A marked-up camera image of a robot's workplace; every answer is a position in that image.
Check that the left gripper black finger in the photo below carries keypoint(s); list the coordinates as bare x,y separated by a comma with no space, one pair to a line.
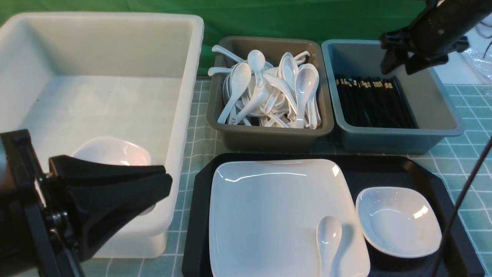
120,217

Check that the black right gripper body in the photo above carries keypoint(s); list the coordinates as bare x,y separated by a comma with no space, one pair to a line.
441,28

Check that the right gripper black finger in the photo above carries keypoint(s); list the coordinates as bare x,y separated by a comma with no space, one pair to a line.
417,63

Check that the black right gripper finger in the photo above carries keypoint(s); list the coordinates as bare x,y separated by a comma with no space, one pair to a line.
397,46

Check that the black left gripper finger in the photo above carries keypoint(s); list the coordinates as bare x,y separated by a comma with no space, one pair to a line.
72,172

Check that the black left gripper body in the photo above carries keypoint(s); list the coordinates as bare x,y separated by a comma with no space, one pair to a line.
29,239

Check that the small white square bowl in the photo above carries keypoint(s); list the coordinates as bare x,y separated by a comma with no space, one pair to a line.
399,222

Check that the large white square plate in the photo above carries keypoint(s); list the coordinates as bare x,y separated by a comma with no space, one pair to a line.
264,215

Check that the white ceramic soup spoon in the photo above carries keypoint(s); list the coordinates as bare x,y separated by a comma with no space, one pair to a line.
328,238

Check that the clear plastic bag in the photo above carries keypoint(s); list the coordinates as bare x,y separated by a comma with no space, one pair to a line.
480,63

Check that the stack of white bowls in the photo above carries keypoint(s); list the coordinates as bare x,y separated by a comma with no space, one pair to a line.
113,151

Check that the grey-blue plastic chopstick bin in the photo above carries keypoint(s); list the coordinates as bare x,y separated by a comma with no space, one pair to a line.
432,108

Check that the bundle of black chopsticks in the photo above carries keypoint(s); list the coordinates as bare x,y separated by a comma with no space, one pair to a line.
374,102

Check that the green cloth backdrop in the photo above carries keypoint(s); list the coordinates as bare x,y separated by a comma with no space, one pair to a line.
315,20

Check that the large white plastic tub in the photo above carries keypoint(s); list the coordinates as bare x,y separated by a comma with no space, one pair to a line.
37,47

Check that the teal checkered tablecloth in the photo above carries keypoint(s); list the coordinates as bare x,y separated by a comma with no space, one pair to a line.
469,173

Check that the black plastic serving tray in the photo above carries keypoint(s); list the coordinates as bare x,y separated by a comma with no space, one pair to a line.
459,258

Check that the pile of white spoons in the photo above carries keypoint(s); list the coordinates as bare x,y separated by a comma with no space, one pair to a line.
284,96

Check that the brown plastic spoon bin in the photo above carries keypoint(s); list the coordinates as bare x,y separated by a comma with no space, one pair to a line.
271,139

